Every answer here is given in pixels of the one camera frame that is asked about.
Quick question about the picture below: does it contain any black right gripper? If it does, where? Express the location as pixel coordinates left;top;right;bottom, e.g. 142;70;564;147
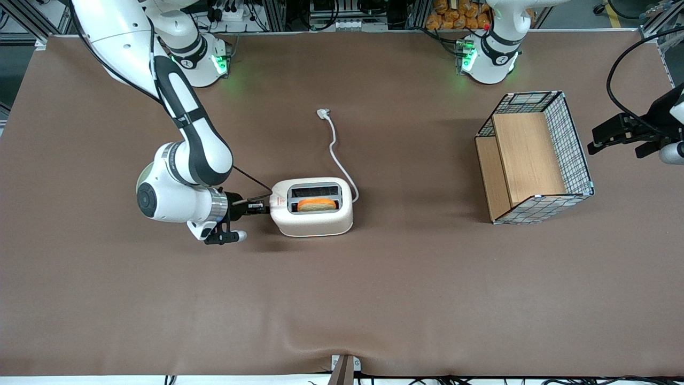
227;190;271;221

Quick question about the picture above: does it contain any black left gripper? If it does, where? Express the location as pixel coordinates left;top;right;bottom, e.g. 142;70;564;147
587;101;676;159

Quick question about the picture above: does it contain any white two-slot toaster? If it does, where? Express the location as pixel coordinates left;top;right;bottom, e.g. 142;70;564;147
269;177;354;237

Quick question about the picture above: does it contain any bread slice with orange crust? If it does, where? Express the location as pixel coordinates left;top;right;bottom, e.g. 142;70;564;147
297;198;338;213

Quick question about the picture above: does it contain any light wooden shelf insert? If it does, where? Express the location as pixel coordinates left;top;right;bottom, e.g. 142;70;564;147
475;112;568;221

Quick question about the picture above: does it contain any brown table cover mat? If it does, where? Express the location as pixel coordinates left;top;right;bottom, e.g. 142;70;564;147
0;29;684;378

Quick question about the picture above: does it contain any white power strip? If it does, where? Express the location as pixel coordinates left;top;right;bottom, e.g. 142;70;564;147
210;0;261;22

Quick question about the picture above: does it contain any grey electronics box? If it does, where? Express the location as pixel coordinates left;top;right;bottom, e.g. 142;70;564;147
309;0;390;32

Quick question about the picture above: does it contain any bag of orange bread rolls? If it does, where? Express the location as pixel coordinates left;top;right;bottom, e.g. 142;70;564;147
425;0;493;32

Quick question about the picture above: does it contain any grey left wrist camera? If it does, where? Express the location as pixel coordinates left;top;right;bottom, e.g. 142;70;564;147
659;141;684;165

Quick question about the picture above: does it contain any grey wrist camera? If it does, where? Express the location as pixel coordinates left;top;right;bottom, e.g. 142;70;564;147
659;141;684;165
203;220;248;247

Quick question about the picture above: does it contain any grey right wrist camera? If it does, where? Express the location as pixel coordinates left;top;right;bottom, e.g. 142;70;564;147
203;220;248;247

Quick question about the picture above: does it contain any wire basket with checked fabric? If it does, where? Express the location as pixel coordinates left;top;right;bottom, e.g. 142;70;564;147
475;91;595;226

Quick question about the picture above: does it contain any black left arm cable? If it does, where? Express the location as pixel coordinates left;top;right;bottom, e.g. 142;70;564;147
606;27;684;132

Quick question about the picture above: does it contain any white toaster power cord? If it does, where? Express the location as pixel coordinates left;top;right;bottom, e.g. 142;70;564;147
316;107;360;204

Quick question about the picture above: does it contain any aluminium frame profile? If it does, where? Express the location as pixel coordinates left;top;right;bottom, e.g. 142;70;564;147
0;0;75;47
639;0;684;39

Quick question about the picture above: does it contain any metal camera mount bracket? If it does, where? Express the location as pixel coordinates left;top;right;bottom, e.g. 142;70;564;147
330;354;362;385

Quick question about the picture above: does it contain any aluminium frame post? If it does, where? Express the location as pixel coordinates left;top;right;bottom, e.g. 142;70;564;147
262;0;287;32
406;0;429;30

